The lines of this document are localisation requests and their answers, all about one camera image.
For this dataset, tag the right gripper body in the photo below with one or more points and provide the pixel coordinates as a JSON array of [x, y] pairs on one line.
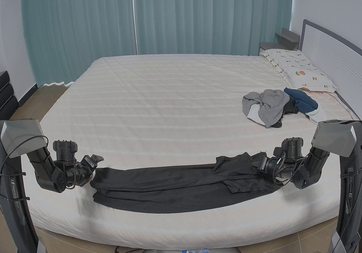
[[268, 165]]

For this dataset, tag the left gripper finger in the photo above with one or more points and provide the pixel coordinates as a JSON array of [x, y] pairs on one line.
[[98, 158]]

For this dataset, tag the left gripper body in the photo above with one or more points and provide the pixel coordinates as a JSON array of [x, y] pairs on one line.
[[86, 167]]

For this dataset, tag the black T-shirt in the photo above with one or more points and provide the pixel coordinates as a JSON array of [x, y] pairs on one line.
[[169, 186]]

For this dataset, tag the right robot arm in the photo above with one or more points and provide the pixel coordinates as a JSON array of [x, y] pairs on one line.
[[319, 158]]

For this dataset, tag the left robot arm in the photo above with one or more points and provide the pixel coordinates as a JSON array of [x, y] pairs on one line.
[[42, 161]]

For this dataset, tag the pile of clothes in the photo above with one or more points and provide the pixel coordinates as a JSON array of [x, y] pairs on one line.
[[268, 104]]

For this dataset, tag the bed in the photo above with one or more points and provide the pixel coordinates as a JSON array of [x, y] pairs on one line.
[[169, 90]]

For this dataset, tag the white printed pillow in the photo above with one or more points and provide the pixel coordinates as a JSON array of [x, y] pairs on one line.
[[299, 72]]

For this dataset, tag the dark grey chest of drawers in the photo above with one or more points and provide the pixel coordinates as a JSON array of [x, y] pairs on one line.
[[7, 96]]

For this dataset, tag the grey bedside table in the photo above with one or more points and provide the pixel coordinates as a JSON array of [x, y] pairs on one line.
[[281, 39]]

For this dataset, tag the blue-green curtain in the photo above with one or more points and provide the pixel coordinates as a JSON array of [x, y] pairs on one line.
[[212, 5], [79, 20]]

